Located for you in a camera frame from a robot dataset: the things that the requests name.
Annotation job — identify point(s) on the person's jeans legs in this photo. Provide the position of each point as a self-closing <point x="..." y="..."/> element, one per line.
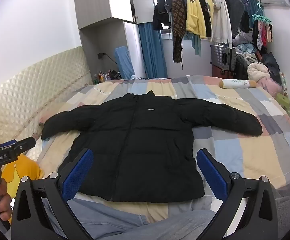
<point x="110" y="217"/>

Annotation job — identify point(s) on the yellow cloth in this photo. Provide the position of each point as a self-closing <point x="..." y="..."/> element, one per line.
<point x="24" y="167"/>

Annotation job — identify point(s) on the hanging black and beige coat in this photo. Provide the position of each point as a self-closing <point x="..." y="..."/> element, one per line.
<point x="206" y="12"/>

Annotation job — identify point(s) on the dark red box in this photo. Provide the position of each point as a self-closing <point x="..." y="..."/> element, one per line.
<point x="221" y="72"/>

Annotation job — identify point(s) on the pink fluffy blanket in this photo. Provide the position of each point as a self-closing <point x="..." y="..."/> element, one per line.
<point x="270" y="86"/>

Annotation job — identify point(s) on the teal hanging cloth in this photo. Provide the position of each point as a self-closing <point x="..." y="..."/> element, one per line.
<point x="196" y="45"/>

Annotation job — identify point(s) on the hanging black jacket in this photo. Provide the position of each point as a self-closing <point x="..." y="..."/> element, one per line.
<point x="160" y="12"/>

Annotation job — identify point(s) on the black puffer jacket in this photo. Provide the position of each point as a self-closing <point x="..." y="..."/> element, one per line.
<point x="140" y="142"/>

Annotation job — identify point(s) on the cream rolled bolster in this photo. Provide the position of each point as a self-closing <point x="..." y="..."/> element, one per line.
<point x="237" y="84"/>

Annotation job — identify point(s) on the bedside bottles and clutter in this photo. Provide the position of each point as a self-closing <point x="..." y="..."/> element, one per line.
<point x="105" y="76"/>

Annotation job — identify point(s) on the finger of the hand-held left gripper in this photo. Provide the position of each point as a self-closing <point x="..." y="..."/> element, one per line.
<point x="26" y="144"/>

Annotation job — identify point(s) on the silver suitcase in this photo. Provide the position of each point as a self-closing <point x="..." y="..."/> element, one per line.
<point x="218" y="55"/>

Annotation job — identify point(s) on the black wall socket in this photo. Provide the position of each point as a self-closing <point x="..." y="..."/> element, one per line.
<point x="101" y="56"/>

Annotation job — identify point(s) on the blue folded ironing board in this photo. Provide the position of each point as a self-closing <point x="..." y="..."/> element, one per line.
<point x="123" y="62"/>

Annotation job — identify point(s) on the teal sock drying hanger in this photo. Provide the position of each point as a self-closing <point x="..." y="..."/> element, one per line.
<point x="261" y="30"/>

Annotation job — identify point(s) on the black backpack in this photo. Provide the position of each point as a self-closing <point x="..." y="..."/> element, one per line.
<point x="240" y="67"/>

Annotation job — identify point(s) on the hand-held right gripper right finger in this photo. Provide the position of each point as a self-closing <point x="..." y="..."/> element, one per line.
<point x="212" y="177"/>

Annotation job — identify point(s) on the white air conditioner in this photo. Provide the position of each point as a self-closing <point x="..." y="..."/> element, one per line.
<point x="275" y="2"/>

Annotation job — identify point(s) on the green stool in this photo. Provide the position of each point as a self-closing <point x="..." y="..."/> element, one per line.
<point x="284" y="102"/>

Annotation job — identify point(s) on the patchwork bed cover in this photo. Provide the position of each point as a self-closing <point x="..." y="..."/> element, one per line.
<point x="235" y="142"/>

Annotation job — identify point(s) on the grey wardrobe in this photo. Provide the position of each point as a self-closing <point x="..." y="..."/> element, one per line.
<point x="97" y="5"/>

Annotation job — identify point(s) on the cream fluffy blanket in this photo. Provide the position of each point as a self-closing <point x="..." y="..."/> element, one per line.
<point x="257" y="71"/>

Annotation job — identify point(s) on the pile of clothes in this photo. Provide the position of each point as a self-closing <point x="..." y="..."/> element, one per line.
<point x="247" y="47"/>

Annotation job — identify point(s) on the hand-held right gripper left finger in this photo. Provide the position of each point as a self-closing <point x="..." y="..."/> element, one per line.
<point x="77" y="175"/>

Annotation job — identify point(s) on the cream quilted headboard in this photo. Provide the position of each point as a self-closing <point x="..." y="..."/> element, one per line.
<point x="34" y="87"/>

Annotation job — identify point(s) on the brown plaid scarf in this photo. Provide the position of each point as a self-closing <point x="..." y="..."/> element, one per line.
<point x="178" y="30"/>

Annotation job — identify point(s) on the dark grey sweater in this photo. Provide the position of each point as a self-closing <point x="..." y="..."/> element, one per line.
<point x="235" y="10"/>

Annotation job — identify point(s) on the yellow fleece hoodie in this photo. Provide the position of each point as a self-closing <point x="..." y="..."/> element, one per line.
<point x="193" y="17"/>

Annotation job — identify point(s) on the person's left hand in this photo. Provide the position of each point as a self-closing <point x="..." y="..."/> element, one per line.
<point x="4" y="202"/>

